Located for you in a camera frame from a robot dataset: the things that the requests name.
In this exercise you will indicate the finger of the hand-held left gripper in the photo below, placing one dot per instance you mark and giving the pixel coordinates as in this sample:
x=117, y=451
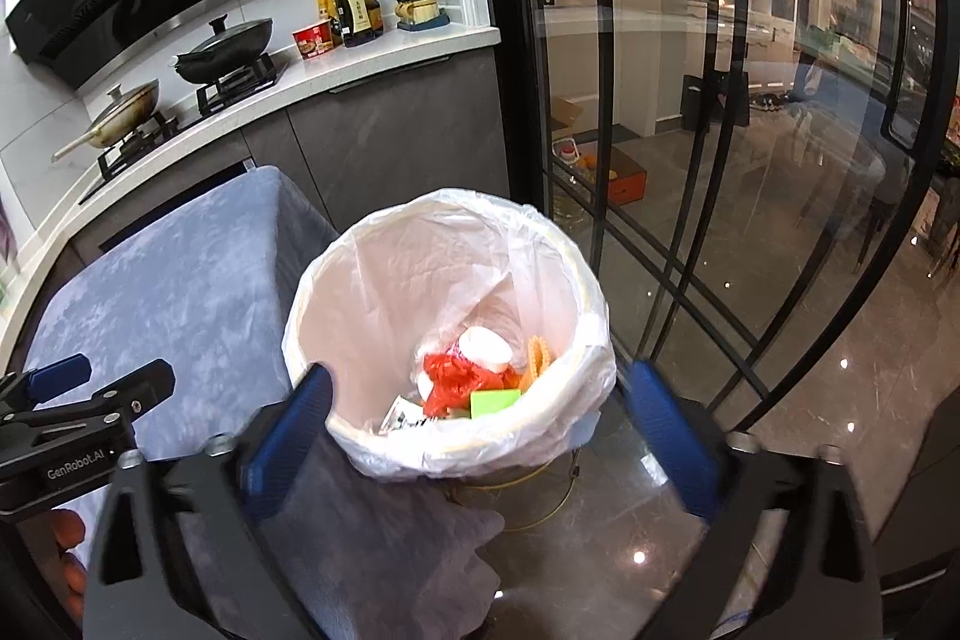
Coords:
x=139, y=389
x=60, y=376

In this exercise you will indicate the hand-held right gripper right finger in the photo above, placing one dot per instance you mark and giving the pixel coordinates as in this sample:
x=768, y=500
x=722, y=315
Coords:
x=675, y=437

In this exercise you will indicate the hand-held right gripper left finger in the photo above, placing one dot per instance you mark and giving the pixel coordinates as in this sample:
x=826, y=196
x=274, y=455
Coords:
x=289, y=437

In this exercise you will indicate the small black white packet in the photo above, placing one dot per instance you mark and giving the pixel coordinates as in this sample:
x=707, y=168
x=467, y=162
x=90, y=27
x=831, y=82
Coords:
x=401, y=415

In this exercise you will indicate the yellow waffle cloth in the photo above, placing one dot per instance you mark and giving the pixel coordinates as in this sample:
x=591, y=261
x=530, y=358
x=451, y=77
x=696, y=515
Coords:
x=540, y=359

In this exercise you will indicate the red plastic bag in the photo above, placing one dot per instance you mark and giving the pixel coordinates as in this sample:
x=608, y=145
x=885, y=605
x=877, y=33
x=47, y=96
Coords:
x=450, y=377

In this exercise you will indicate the trash bin with white liner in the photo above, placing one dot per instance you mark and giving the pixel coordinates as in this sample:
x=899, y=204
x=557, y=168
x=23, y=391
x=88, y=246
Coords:
x=375, y=280

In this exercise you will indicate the green carton box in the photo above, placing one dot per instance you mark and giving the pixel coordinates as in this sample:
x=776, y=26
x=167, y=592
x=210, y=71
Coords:
x=495, y=401

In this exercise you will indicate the person's left hand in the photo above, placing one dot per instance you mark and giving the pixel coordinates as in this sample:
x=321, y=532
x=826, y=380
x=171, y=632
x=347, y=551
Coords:
x=69, y=531

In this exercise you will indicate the purple hanging towel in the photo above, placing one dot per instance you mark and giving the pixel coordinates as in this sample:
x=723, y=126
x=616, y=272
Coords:
x=6, y=231

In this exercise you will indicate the black framed glass door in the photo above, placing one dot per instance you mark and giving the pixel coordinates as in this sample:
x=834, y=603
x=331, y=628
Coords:
x=750, y=197

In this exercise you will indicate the orange cardboard box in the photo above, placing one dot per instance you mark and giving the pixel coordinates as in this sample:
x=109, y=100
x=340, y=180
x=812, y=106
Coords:
x=626, y=179

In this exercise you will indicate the frying pan with glass lid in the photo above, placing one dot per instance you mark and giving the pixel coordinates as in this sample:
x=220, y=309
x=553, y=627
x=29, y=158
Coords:
x=120, y=115

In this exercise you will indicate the black gas stove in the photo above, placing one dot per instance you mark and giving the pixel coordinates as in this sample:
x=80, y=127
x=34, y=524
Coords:
x=232, y=85

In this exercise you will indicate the black chair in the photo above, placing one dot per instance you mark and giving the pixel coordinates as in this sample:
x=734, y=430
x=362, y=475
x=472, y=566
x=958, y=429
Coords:
x=712, y=100

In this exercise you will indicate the black wok with lid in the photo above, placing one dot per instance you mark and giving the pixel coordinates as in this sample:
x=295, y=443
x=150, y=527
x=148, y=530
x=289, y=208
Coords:
x=225, y=51

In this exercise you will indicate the red instant noodle cup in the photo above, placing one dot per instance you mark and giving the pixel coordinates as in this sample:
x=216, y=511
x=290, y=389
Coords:
x=313, y=40

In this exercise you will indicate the white kitchen counter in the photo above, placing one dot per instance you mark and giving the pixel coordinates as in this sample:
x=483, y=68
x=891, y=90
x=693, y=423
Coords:
x=420, y=51

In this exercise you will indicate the dark soy sauce bottle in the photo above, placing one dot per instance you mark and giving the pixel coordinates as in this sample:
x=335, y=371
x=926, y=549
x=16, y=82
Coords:
x=358, y=10

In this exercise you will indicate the blue and yellow pot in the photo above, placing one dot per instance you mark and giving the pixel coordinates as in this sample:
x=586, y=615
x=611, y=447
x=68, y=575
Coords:
x=421, y=10

